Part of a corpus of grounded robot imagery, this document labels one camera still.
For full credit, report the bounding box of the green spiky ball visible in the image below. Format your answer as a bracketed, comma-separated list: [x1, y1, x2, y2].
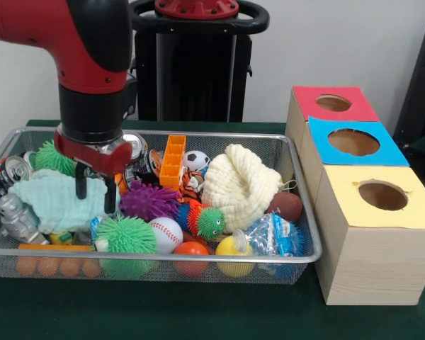
[33, 140, 77, 177]
[95, 214, 159, 254]

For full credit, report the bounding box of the silver wire mesh bin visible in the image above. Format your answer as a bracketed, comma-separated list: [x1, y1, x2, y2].
[0, 126, 323, 286]

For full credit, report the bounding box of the orange plastic block tray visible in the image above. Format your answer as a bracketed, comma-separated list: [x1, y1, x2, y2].
[159, 134, 188, 188]

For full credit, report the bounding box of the blue spiky ball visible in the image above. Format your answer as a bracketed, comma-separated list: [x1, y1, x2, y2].
[247, 215, 305, 258]

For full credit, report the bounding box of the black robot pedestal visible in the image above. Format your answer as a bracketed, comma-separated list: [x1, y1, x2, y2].
[127, 0, 270, 123]

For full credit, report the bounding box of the wooden box with three holes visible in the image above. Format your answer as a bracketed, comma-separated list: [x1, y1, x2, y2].
[285, 85, 425, 307]

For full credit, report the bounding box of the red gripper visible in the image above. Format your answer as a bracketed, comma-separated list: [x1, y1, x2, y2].
[53, 130, 134, 215]

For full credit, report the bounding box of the small soccer ball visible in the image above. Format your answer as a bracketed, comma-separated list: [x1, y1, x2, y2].
[183, 151, 212, 174]

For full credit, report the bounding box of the mint green cloth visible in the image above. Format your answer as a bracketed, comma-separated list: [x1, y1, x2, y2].
[7, 169, 122, 234]

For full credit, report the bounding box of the black flat panel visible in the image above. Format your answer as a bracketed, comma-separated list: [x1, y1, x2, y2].
[392, 23, 425, 142]

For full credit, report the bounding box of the brown toy football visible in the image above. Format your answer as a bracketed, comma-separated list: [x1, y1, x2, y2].
[265, 192, 304, 223]

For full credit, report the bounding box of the white baseball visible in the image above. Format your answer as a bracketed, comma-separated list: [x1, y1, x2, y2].
[149, 216, 184, 254]

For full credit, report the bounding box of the cream knitted cloth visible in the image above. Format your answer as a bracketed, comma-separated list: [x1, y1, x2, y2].
[200, 143, 286, 234]

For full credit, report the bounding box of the purple spiky ball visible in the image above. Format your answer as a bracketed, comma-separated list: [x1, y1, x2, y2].
[120, 179, 181, 223]

